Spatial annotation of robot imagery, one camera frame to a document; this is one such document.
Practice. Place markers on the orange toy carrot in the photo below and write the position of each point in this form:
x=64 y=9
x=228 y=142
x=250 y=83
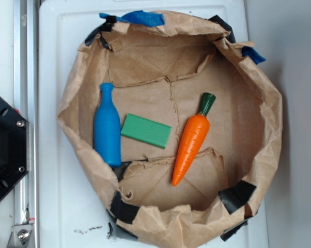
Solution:
x=193 y=136

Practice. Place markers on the brown paper bag tray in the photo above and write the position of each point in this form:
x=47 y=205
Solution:
x=160 y=73

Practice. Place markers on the aluminium rail frame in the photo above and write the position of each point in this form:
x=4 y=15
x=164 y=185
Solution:
x=25 y=231

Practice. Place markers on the green rectangular block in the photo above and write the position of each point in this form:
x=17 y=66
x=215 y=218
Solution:
x=145 y=130

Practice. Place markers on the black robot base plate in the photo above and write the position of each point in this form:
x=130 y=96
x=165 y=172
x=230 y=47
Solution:
x=13 y=148

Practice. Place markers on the white plastic board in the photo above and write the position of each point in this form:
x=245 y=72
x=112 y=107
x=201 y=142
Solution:
x=70 y=212

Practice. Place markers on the blue toy bottle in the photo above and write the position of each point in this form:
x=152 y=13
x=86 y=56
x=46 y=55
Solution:
x=107 y=129

